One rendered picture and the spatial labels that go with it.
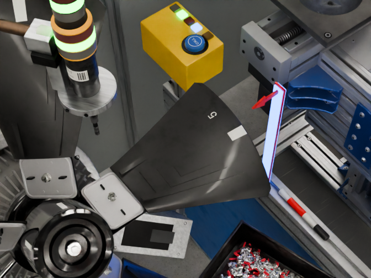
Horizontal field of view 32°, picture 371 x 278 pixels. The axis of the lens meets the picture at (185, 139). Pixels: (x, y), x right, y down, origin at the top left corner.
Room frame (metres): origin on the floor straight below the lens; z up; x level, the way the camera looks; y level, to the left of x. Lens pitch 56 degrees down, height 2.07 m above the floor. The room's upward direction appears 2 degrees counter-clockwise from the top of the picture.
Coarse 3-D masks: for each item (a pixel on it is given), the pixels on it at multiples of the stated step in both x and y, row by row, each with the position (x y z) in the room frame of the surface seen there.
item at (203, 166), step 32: (192, 96) 0.68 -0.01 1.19; (160, 128) 0.61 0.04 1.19; (192, 128) 0.62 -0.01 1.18; (224, 128) 0.62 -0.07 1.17; (128, 160) 0.55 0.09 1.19; (160, 160) 0.55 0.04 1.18; (192, 160) 0.56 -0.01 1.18; (224, 160) 0.56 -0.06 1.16; (256, 160) 0.57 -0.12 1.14; (160, 192) 0.49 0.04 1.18; (192, 192) 0.50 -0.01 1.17; (224, 192) 0.51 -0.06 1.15; (256, 192) 0.52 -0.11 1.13
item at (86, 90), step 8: (72, 64) 0.47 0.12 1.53; (80, 64) 0.47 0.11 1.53; (88, 64) 0.47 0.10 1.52; (96, 64) 0.48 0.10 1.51; (72, 72) 0.47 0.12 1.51; (80, 72) 0.47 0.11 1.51; (88, 72) 0.47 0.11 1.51; (96, 72) 0.48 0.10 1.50; (72, 80) 0.47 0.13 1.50; (80, 80) 0.47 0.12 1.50; (88, 80) 0.47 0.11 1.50; (96, 80) 0.48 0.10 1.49; (80, 88) 0.47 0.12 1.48; (88, 88) 0.47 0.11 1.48; (96, 88) 0.47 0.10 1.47; (80, 96) 0.47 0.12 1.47; (88, 96) 0.47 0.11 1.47
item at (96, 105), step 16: (32, 32) 0.49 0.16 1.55; (32, 48) 0.48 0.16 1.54; (48, 48) 0.48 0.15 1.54; (48, 64) 0.47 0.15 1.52; (64, 64) 0.49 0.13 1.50; (64, 80) 0.48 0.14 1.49; (112, 80) 0.49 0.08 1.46; (64, 96) 0.47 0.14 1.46; (96, 96) 0.47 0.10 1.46; (112, 96) 0.47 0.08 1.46; (80, 112) 0.45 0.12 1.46; (96, 112) 0.45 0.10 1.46
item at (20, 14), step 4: (12, 0) 0.66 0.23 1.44; (16, 0) 0.65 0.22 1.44; (20, 0) 0.65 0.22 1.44; (24, 0) 0.65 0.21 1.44; (16, 4) 0.65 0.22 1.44; (20, 4) 0.65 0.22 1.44; (24, 4) 0.65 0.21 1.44; (16, 8) 0.65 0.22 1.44; (20, 8) 0.65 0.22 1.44; (24, 8) 0.65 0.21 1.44; (16, 12) 0.64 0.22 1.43; (20, 12) 0.64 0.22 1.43; (24, 12) 0.64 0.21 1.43; (16, 16) 0.64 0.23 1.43; (20, 16) 0.64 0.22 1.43; (24, 16) 0.64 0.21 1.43; (16, 20) 0.64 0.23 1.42; (20, 20) 0.64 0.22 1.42; (24, 20) 0.64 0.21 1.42
